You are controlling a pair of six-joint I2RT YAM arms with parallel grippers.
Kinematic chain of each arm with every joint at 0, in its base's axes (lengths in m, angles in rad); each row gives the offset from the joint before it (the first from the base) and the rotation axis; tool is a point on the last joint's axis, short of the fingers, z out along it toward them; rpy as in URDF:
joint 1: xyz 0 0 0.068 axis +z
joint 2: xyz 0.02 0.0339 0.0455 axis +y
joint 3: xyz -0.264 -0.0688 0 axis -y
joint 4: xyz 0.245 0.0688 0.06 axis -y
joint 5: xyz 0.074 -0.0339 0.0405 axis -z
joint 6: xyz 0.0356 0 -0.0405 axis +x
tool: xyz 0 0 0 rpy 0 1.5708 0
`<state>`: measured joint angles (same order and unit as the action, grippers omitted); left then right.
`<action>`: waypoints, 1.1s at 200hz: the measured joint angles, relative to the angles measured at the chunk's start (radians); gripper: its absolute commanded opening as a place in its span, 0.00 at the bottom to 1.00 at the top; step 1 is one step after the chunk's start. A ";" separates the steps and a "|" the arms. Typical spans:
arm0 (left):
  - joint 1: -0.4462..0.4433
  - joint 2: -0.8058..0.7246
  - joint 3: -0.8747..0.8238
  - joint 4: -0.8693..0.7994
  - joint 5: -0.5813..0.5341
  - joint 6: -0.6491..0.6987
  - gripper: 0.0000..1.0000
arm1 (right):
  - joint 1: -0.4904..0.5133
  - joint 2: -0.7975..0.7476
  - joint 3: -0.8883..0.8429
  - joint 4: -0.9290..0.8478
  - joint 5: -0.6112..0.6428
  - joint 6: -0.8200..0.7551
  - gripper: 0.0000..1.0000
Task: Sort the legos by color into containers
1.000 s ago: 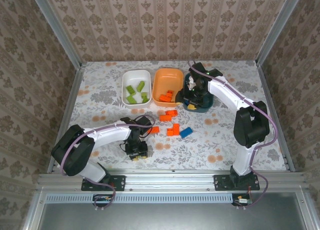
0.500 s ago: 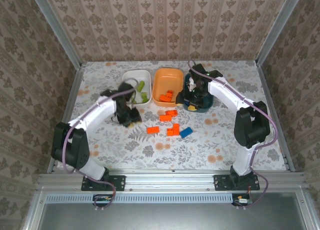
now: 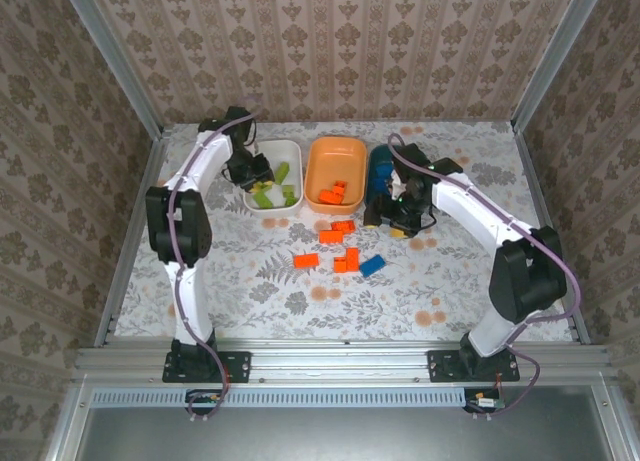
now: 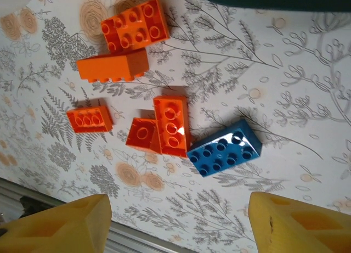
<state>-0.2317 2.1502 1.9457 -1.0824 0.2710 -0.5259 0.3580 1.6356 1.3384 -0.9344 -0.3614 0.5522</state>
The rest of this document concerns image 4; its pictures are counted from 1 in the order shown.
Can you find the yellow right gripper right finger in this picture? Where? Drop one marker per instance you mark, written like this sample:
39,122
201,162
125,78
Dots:
301,231

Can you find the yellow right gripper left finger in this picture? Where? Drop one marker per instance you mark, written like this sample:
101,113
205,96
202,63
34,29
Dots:
55,231

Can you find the teal plastic container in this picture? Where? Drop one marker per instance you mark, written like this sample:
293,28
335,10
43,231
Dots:
274,0

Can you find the orange 2x2 Lego brick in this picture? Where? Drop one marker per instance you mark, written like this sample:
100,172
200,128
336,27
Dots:
133,126

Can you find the blue 2x4 Lego brick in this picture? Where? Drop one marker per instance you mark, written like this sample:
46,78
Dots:
219,159

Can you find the floral patterned tablecloth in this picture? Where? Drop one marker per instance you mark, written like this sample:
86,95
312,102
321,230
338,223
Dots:
246,99

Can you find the orange 2x4 Lego brick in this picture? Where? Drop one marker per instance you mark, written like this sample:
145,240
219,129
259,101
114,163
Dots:
131,28
104,66
87,128
157,121

